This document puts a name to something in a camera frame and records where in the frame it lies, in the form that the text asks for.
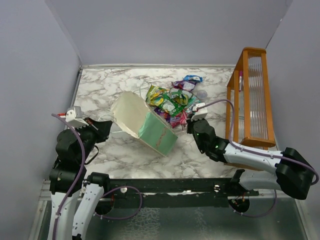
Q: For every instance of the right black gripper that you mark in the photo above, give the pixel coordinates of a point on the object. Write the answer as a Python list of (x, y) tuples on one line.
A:
[(190, 123)]

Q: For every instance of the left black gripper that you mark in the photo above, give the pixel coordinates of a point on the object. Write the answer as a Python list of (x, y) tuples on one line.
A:
[(102, 128)]

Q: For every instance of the teal snack packet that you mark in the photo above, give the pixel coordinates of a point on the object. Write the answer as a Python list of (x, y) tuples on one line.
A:
[(192, 101)]

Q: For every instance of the green yellow small packet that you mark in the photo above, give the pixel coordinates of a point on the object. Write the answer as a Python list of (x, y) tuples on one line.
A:
[(180, 96)]

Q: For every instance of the green white snack packet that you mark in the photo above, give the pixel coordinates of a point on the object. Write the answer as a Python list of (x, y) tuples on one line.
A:
[(167, 104)]

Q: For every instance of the green paper gift bag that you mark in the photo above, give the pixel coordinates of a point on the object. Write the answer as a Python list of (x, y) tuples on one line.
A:
[(130, 112)]

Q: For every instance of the purple red snack packet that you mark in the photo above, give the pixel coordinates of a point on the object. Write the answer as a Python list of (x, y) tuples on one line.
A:
[(184, 85)]

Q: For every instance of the blue snack packet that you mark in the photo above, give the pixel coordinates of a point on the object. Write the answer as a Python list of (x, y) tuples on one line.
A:
[(193, 78)]

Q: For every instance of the green yellow snack packet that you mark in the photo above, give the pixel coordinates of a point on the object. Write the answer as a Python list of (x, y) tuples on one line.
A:
[(154, 91)]

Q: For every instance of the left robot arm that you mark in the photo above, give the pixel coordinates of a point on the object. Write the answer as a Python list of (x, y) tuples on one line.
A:
[(69, 218)]

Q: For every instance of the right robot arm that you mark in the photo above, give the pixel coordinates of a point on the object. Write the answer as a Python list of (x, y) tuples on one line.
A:
[(286, 170)]

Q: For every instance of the small clear plastic cup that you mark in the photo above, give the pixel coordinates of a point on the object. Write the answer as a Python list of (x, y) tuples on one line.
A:
[(201, 94)]

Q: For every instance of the orange wooden rack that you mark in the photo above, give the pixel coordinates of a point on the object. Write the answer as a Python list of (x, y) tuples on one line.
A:
[(249, 119)]

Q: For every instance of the pink white marker pen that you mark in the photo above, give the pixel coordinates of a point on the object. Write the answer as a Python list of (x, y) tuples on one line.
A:
[(240, 81)]

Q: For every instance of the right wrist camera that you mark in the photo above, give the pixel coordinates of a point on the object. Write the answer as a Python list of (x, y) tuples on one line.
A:
[(199, 112)]

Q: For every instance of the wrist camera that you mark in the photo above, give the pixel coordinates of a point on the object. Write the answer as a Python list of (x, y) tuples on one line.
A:
[(199, 112), (74, 117)]

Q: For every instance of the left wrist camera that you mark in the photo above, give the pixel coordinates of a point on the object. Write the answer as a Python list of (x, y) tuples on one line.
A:
[(74, 117)]

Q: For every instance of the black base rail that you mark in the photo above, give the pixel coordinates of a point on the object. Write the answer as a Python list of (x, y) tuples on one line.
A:
[(172, 193)]

